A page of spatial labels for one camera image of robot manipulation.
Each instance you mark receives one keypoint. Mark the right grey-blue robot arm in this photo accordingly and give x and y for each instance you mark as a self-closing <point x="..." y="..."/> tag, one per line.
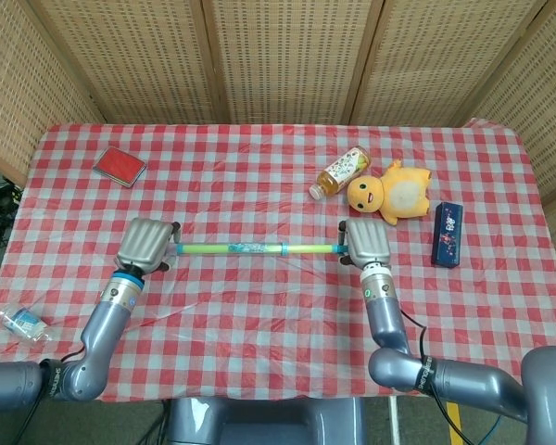
<point x="389" y="320"/>

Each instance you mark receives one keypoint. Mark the grey-blue robot torso base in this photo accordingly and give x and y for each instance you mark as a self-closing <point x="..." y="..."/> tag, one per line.
<point x="259" y="422"/>

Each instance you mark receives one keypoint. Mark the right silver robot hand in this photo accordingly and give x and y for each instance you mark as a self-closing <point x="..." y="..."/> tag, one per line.
<point x="366" y="243"/>

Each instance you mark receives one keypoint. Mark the green and blue water gun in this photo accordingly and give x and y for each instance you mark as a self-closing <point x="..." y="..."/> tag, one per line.
<point x="231" y="249"/>

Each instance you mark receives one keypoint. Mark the tea bottle white cap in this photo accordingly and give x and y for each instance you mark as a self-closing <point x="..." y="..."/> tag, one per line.
<point x="340" y="174"/>

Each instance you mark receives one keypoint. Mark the red white checkered tablecloth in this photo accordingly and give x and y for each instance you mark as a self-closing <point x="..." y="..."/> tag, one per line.
<point x="269" y="324"/>

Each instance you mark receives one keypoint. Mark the yellow plush toy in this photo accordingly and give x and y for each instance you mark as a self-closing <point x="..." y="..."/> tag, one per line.
<point x="398" y="194"/>

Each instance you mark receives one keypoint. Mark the small red notebook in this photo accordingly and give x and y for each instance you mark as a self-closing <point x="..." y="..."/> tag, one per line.
<point x="119" y="167"/>

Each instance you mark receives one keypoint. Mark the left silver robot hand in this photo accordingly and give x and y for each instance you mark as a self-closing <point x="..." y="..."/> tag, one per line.
<point x="143" y="243"/>

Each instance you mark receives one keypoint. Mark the woven folding screen wooden frame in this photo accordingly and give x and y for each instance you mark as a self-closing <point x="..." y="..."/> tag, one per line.
<point x="282" y="60"/>

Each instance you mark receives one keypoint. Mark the dark blue printed box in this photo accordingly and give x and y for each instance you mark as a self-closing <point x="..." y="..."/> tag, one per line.
<point x="448" y="234"/>

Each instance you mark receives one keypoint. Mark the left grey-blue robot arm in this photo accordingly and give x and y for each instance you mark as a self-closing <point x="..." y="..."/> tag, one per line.
<point x="106" y="324"/>

